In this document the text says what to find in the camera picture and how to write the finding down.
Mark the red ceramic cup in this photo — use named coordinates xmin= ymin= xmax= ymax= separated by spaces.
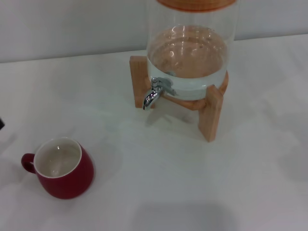
xmin=21 ymin=136 xmax=95 ymax=200

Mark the chrome faucet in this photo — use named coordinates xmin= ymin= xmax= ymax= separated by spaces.
xmin=143 ymin=77 xmax=178 ymax=111

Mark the glass water dispenser jar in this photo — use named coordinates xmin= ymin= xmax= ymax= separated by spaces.
xmin=144 ymin=0 xmax=240 ymax=100

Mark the wooden dispenser stand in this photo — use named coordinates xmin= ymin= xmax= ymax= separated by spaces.
xmin=129 ymin=55 xmax=230 ymax=143

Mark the wooden dispenser lid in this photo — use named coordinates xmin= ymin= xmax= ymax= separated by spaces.
xmin=155 ymin=0 xmax=238 ymax=11

